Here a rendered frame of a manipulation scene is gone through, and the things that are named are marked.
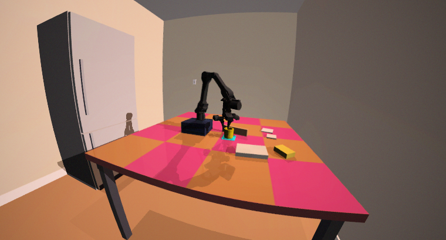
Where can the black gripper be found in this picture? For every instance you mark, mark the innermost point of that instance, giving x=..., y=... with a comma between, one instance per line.
x=221, y=118

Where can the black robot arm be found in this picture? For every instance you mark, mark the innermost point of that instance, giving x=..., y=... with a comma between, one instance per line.
x=229, y=100

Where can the beige flat rectangular block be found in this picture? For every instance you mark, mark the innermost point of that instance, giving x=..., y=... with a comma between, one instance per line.
x=251, y=151

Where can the yellow rectangular block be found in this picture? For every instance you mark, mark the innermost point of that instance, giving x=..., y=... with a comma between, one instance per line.
x=284, y=151

